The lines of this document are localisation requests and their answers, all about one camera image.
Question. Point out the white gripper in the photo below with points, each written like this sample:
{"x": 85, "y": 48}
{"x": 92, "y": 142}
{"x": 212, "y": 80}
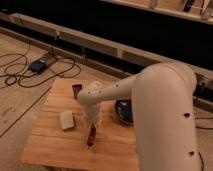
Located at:
{"x": 92, "y": 115}

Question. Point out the red chili pepper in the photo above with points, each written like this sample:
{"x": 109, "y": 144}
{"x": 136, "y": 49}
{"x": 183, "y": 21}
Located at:
{"x": 91, "y": 136}

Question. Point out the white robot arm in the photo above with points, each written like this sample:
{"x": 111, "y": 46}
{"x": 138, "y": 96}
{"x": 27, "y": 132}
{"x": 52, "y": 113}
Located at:
{"x": 161, "y": 97}

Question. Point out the dark ceramic bowl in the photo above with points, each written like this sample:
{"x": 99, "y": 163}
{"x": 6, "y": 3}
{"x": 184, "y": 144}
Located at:
{"x": 123, "y": 110}

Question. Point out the white sponge block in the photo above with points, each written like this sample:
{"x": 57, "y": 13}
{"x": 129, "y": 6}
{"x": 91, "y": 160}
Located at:
{"x": 66, "y": 120}

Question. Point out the brown wooden block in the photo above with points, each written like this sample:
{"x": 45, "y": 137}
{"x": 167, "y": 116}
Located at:
{"x": 76, "y": 89}

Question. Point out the black power adapter box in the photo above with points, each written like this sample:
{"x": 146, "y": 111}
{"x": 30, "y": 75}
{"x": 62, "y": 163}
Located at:
{"x": 37, "y": 66}

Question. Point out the wooden beam rail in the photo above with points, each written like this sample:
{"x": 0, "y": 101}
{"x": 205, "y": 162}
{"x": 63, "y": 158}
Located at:
{"x": 140, "y": 38}

